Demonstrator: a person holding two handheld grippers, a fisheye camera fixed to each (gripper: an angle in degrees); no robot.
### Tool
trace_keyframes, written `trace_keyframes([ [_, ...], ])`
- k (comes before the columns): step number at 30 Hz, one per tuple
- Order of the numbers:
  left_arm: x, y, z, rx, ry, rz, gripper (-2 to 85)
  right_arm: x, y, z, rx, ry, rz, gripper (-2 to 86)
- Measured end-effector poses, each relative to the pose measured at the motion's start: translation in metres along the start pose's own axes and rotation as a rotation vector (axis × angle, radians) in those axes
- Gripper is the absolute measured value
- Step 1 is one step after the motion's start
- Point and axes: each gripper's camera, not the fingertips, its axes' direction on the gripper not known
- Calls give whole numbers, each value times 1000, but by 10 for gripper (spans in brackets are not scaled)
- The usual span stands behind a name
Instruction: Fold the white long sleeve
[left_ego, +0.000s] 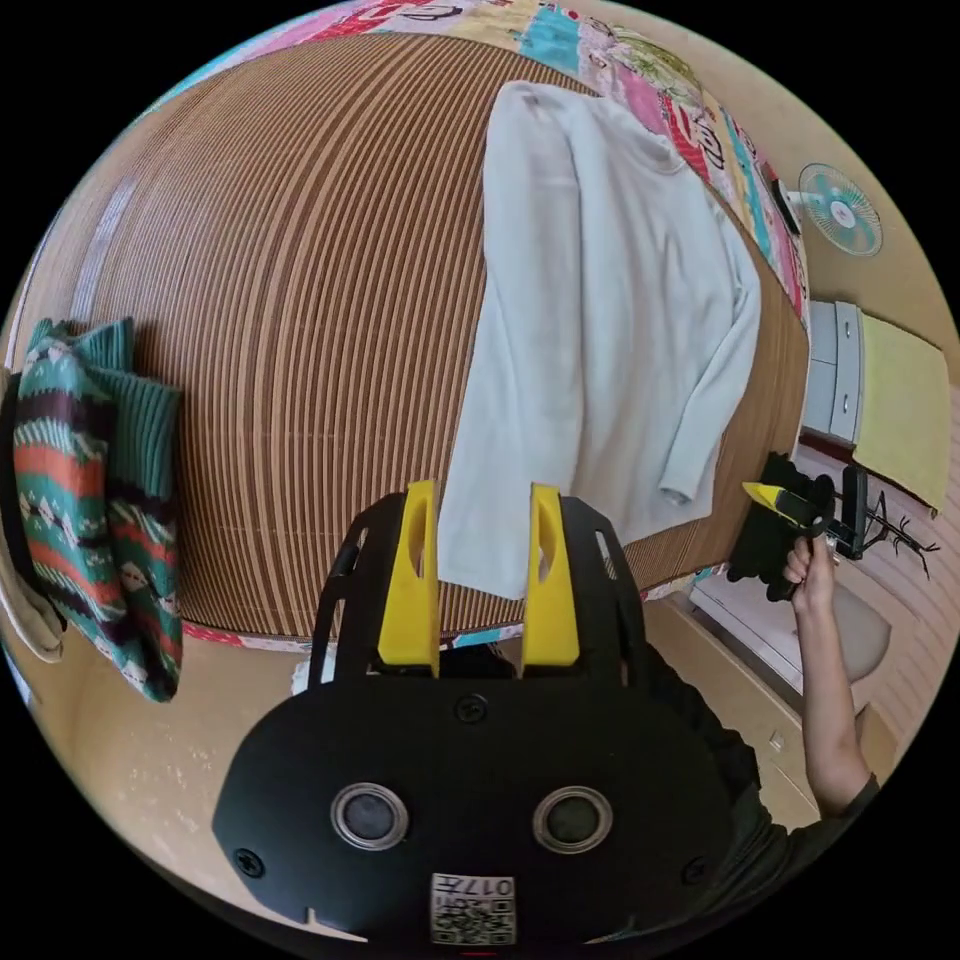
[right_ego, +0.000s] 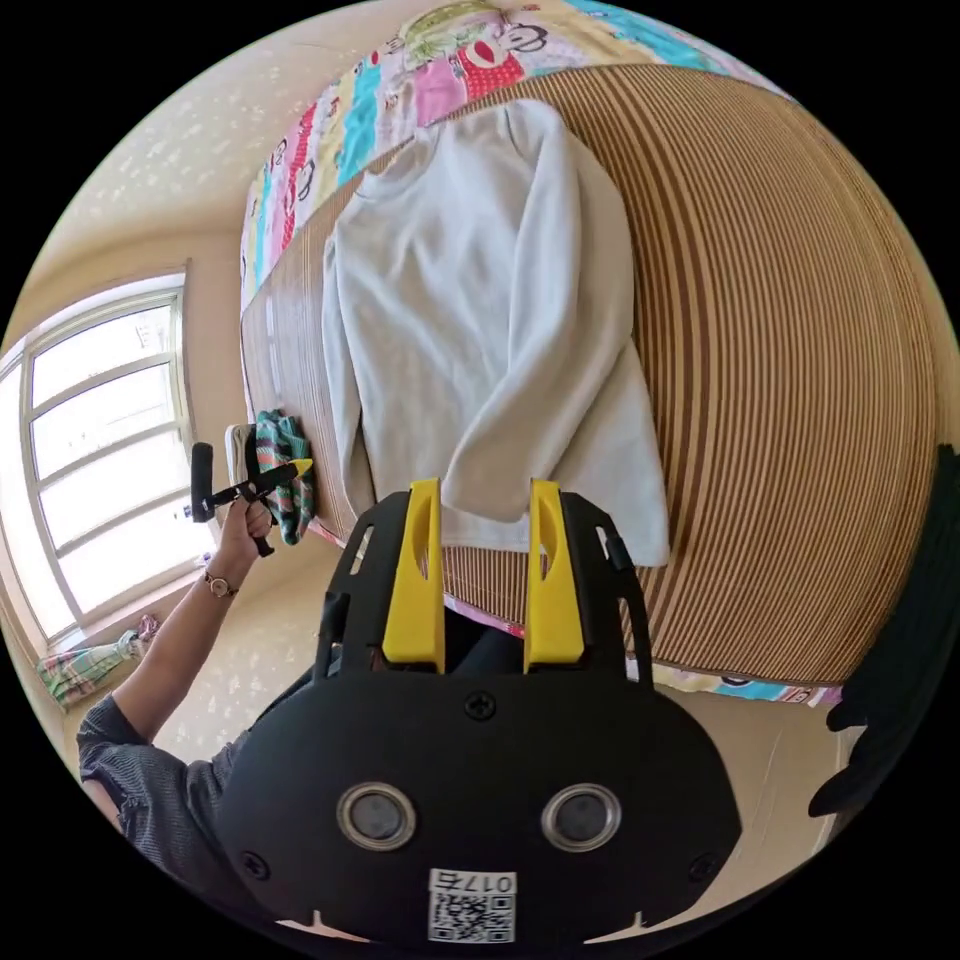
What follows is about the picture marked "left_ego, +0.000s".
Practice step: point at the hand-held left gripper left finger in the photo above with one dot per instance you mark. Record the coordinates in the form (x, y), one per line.
(409, 592)

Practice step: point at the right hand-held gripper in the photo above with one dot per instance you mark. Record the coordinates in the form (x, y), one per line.
(761, 547)

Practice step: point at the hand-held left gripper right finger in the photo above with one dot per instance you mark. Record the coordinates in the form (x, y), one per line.
(550, 592)

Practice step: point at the person's right forearm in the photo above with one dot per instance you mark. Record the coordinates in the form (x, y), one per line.
(832, 705)

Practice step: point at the white long sleeve shirt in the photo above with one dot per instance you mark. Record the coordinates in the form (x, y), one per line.
(600, 315)

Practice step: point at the person's right hand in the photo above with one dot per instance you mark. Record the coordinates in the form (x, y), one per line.
(811, 574)

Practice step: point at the white cupboard with yellow cloth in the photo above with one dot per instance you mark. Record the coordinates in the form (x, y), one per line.
(832, 360)

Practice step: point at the green electric fan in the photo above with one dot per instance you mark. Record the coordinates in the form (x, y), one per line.
(840, 211)

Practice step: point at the person's body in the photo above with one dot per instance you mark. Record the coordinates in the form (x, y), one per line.
(765, 847)

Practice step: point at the pile of clothes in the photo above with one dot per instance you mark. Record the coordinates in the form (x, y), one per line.
(82, 480)

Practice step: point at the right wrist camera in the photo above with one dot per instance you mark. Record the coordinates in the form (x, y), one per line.
(851, 510)

